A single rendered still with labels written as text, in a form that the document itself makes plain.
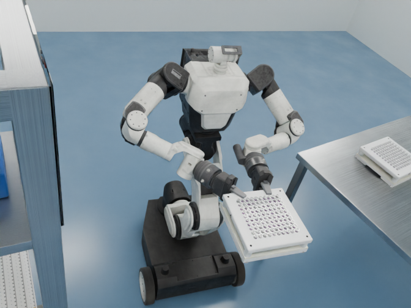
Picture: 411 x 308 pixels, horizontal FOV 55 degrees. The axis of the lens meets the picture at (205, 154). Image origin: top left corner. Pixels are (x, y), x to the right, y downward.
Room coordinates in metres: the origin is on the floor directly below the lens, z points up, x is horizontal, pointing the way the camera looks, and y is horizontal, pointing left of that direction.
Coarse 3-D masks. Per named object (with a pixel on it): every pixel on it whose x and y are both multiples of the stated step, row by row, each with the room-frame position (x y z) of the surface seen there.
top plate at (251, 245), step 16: (256, 192) 1.05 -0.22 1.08; (272, 192) 1.07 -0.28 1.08; (288, 208) 1.01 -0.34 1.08; (240, 224) 0.89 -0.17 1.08; (256, 224) 0.90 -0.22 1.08; (272, 224) 0.92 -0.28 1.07; (256, 240) 0.84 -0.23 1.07; (272, 240) 0.85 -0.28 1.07; (288, 240) 0.87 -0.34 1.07; (304, 240) 0.88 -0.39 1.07
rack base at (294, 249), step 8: (224, 208) 0.98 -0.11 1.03; (224, 216) 0.95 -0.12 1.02; (232, 224) 0.92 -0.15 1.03; (232, 232) 0.89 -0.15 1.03; (240, 240) 0.86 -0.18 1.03; (240, 248) 0.83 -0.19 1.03; (280, 248) 0.86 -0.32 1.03; (288, 248) 0.87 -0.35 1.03; (296, 248) 0.88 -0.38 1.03; (304, 248) 0.89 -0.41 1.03; (240, 256) 0.81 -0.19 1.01; (256, 256) 0.81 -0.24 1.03; (264, 256) 0.82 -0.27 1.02; (272, 256) 0.84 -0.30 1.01
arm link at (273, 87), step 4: (272, 84) 1.58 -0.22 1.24; (276, 84) 1.60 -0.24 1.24; (264, 88) 1.60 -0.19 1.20; (268, 88) 1.57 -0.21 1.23; (272, 88) 1.57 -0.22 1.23; (276, 88) 1.58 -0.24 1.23; (264, 92) 1.58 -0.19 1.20; (268, 92) 1.56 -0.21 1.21; (272, 92) 1.56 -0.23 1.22; (264, 96) 1.56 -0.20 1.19
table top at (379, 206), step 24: (408, 120) 2.22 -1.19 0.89; (336, 144) 1.77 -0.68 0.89; (360, 144) 1.82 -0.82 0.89; (408, 144) 1.94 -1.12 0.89; (312, 168) 1.53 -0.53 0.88; (336, 168) 1.56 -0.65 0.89; (360, 168) 1.61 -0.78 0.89; (336, 192) 1.40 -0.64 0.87; (360, 192) 1.42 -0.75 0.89; (384, 192) 1.46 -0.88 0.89; (408, 192) 1.51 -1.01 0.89; (360, 216) 1.29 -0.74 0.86; (384, 216) 1.30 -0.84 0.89; (408, 216) 1.34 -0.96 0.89; (384, 240) 1.18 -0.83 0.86; (408, 240) 1.19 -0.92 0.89
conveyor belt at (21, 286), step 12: (24, 252) 0.70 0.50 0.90; (0, 264) 0.64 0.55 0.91; (12, 264) 0.65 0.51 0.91; (24, 264) 0.66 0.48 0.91; (0, 276) 0.60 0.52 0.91; (12, 276) 0.61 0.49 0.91; (24, 276) 0.62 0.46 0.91; (0, 288) 0.56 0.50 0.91; (12, 288) 0.57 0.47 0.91; (24, 288) 0.58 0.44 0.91; (0, 300) 0.53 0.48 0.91; (12, 300) 0.54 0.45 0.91; (24, 300) 0.55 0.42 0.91
